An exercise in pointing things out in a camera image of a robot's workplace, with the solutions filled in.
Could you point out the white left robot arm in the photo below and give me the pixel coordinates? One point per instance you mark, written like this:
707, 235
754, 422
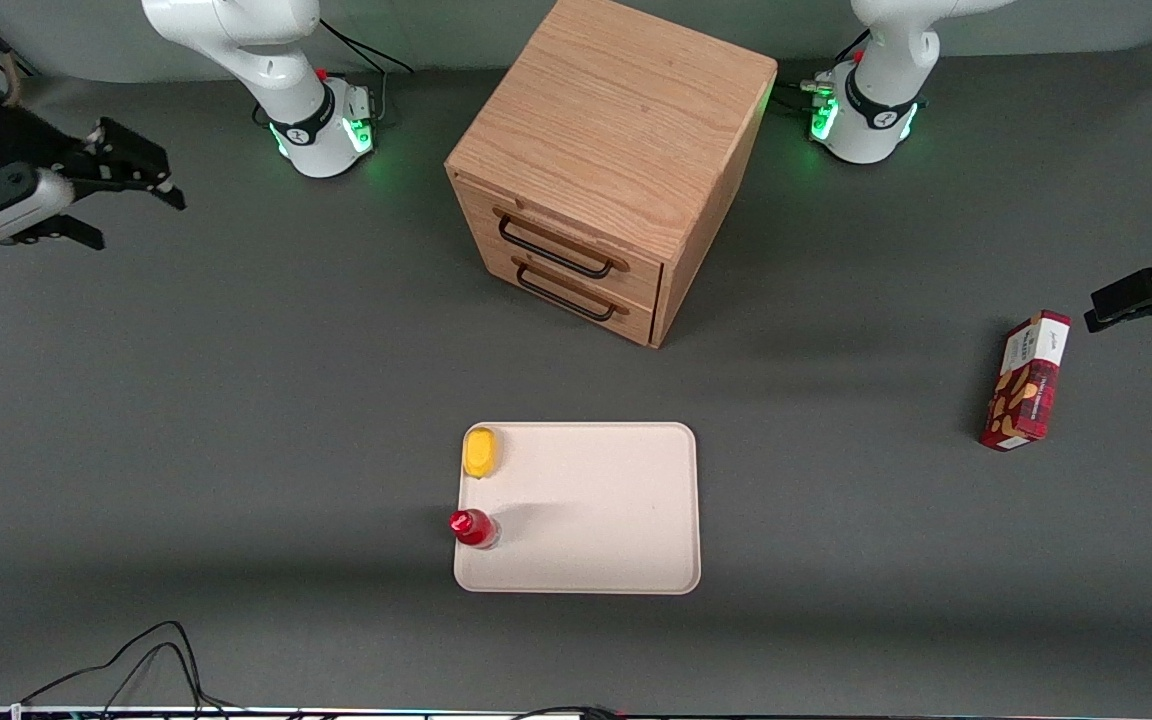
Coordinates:
881, 110

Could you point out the red plaid snack box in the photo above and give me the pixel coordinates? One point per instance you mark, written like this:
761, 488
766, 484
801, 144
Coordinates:
1028, 385

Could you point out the beige plastic tray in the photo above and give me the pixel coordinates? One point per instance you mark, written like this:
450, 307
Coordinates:
606, 510

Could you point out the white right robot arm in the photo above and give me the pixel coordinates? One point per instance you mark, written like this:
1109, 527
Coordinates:
266, 60

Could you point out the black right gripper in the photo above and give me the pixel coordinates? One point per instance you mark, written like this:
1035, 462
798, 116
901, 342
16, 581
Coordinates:
8, 140

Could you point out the red capped bottle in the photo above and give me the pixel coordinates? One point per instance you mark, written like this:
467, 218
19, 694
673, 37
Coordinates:
471, 526

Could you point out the wooden drawer cabinet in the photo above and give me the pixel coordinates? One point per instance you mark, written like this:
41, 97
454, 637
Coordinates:
616, 110

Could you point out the yellow plastic bottle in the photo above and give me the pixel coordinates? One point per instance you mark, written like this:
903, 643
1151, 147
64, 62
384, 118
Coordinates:
480, 452

